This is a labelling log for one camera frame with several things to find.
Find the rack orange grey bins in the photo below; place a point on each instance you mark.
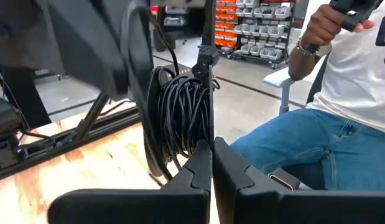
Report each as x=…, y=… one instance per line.
x=229, y=31

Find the black ramp orange stripes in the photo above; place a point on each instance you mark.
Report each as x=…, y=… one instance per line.
x=179, y=71

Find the person's forearm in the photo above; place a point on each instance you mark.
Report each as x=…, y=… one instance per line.
x=301, y=67

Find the person's hand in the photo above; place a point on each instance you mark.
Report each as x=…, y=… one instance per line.
x=322, y=25

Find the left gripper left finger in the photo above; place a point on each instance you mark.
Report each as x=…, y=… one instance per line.
x=123, y=208

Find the person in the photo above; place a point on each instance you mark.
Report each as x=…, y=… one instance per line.
x=335, y=149

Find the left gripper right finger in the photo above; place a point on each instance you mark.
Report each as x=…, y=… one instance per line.
x=298, y=208

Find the black handheld controller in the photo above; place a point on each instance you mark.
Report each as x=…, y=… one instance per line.
x=354, y=12
x=384, y=34

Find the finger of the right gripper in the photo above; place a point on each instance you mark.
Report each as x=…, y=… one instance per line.
x=21, y=31
x=102, y=46

